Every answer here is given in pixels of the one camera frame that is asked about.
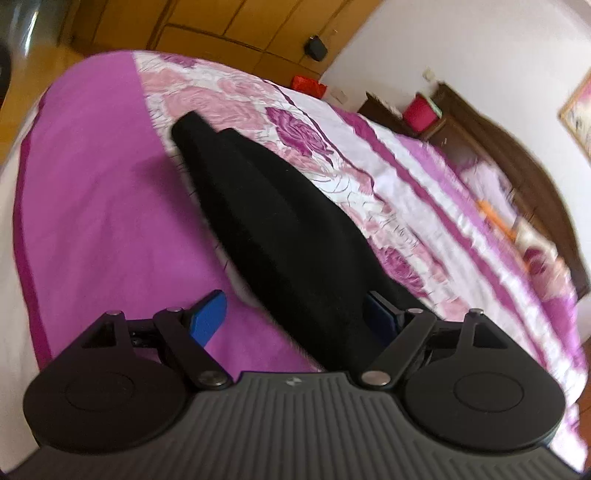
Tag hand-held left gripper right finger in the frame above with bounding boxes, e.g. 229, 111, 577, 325
362, 290, 523, 388

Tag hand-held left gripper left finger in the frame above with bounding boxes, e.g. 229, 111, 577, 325
55, 290, 234, 391

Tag black garment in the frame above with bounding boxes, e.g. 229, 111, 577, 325
171, 112, 422, 373

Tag purple floral bedspread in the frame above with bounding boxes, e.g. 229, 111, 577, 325
0, 50, 588, 462

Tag purple floral pillow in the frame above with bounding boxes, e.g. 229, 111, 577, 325
512, 217, 571, 282

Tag lilac pillow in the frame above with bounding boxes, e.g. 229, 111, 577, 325
461, 161, 519, 222

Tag dark wooden nightstand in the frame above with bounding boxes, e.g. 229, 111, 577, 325
359, 91, 448, 144

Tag red bucket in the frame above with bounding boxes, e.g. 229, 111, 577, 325
403, 93, 439, 134

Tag dark wooden headboard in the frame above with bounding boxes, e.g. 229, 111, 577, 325
429, 82, 591, 298

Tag small black bag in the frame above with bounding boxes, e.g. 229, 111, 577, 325
303, 35, 328, 62

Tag wooden wardrobe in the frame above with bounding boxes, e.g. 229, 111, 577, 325
60, 0, 385, 95

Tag framed wall picture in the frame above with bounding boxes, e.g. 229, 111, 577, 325
558, 69, 591, 162

